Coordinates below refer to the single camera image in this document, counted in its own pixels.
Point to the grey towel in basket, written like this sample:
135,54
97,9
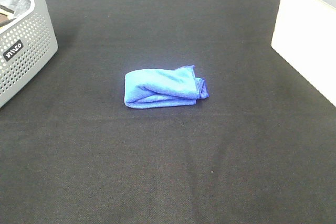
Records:
11,9

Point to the white plastic storage basket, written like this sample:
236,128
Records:
304,35

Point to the blue microfibre towel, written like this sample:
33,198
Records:
156,88

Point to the grey perforated laundry basket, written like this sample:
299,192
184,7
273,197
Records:
27,44

